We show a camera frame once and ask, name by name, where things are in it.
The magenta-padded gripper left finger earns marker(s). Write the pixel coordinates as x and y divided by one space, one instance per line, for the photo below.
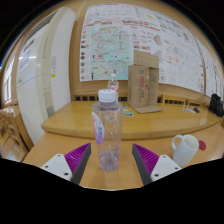
56 165

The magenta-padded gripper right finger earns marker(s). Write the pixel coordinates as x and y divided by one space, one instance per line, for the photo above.
163 166

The clear plastic water bottle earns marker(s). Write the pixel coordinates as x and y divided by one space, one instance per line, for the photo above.
108 133

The white ceramic mug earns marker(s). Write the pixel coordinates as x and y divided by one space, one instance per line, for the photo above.
184 150

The flat round red coaster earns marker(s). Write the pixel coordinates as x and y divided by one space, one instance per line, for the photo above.
202 145

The wooden chair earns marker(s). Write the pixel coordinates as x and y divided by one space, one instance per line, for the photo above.
11 133

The white marker pen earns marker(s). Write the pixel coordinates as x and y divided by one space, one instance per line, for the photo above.
190 110

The small printed card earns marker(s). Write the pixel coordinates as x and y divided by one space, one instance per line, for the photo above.
125 106
128 114
126 110

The small dark object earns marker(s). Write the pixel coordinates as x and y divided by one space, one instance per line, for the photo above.
197 109

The black bag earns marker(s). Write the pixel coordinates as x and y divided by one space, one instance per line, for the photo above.
216 105

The brown cardboard box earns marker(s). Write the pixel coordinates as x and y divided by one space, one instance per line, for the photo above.
143 86

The white standing air conditioner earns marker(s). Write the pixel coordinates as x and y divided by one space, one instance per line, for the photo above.
40 83

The small bottle with red label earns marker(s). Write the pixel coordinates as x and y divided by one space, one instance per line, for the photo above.
113 85

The wall poster of diagrams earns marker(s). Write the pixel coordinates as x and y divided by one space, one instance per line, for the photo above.
213 73

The large wall poster with map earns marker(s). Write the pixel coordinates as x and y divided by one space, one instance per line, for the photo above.
133 36

